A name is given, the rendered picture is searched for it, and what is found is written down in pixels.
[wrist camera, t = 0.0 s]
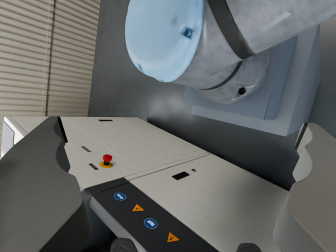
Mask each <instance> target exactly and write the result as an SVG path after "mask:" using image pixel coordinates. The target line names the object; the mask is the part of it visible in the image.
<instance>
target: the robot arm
mask: <svg viewBox="0 0 336 252"><path fill-rule="evenodd" d="M335 17H336V0H130V2H129V6H128V12H127V16H126V21H125V41H126V47H127V50H128V54H129V56H130V58H131V60H132V62H133V63H134V65H135V66H136V67H137V68H138V69H139V70H140V71H141V72H142V73H144V74H145V75H147V76H150V77H153V78H155V79H156V80H158V81H160V82H165V83H167V82H171V83H175V84H179V85H183V86H187V87H191V88H194V89H195V90H196V91H197V92H198V93H199V94H200V95H201V96H202V97H203V98H205V99H206V100H208V101H211V102H214V103H219V104H232V103H237V102H239V101H242V100H244V99H246V98H247V97H249V96H250V95H252V94H253V93H254V92H255V91H256V90H257V89H258V88H259V87H260V86H261V84H262V83H263V81H264V80H265V78H266V76H267V73H268V70H269V67H270V60H271V55H270V49H269V48H270V47H273V46H275V45H277V44H279V43H281V42H283V41H285V40H288V39H290V38H292V37H294V36H296V35H298V34H301V33H303V32H305V31H307V30H309V29H311V28H313V27H316V26H318V25H320V24H322V23H324V22H326V21H328V20H331V19H333V18H335ZM66 143H68V140H67V136H66V133H65V130H64V127H63V123H62V120H61V117H60V116H50V117H48V118H46V119H45V120H44V121H43V122H42V123H40V124H39V125H38V126H37V127H35V128H34V129H33V130H32V131H30V132H29V133H28V134H27V135H26V136H24V137H23V138H22V139H21V140H19V141H18V142H17V143H16V144H15V145H14V146H13V147H12V148H10V149H9V151H8V152H7V153H6V154H5V155H4V156H3V157H2V158H1V159H0V252H78V251H79V250H80V249H81V248H82V246H83V245H84V244H85V242H86V241H87V240H88V238H89V237H90V235H91V233H92V224H91V221H90V218H89V214H88V211H87V208H86V205H85V202H84V199H83V196H82V193H81V190H80V186H79V183H78V180H77V178H76V177H75V176H74V175H72V174H70V173H68V172H69V170H70V168H71V166H70V163H69V160H68V156H67V153H66V150H65V147H64V146H65V144H66ZM294 149H295V150H297V153H298V154H299V160H298V162H297V164H296V166H295V168H294V170H293V173H292V175H293V177H294V179H295V181H296V182H295V183H294V184H293V185H292V187H291V189H290V191H289V193H288V195H287V197H286V199H285V201H284V203H283V205H282V207H281V209H280V211H279V213H278V216H277V219H276V223H275V226H274V230H273V234H272V236H273V240H274V242H275V244H276V245H277V246H278V248H279V249H280V250H281V252H336V138H334V137H333V136H332V135H331V134H329V133H328V132H327V131H325V130H324V129H323V128H322V127H320V126H319V125H318V124H316V123H312V122H310V123H307V122H304V123H303V124H302V126H301V128H300V130H299V133H298V136H297V140H296V143H295V146H294ZM110 252H138V250H137V248H136V246H135V244H134V242H133V241H132V240H131V239H130V238H122V237H120V238H117V239H115V240H114V241H113V243H112V244H111V249H110Z"/></svg>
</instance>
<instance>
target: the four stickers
mask: <svg viewBox="0 0 336 252"><path fill-rule="evenodd" d="M111 195H112V196H113V197H114V198H115V199H116V200H117V201H118V202H120V201H123V200H126V199H129V198H128V197H127V196H126V195H125V194H124V193H123V192H122V191H121V192H117V193H114V194H111ZM127 208H128V209H129V210H130V211H131V212H132V213H134V214H135V215H138V214H140V213H142V212H144V211H145V210H144V209H143V208H142V207H141V206H140V205H139V204H137V203H136V204H134V205H131V206H129V207H127ZM141 223H143V224H144V225H145V226H146V227H147V228H148V229H149V230H150V231H152V230H154V229H155V228H156V227H158V226H159V225H160V224H159V223H158V222H157V221H156V220H154V219H153V218H152V217H151V216H150V217H148V218H146V219H145V220H143V221H141ZM161 239H162V240H163V241H165V242H166V243H167V244H168V245H169V246H171V247H172V248H174V247H175V246H176V245H177V244H178V243H179V242H180V241H181V240H180V239H179V238H178V237H177V236H175V235H174V234H173V233H171V232H170V231H168V232H167V233H166V234H165V235H163V236H162V237H161Z"/></svg>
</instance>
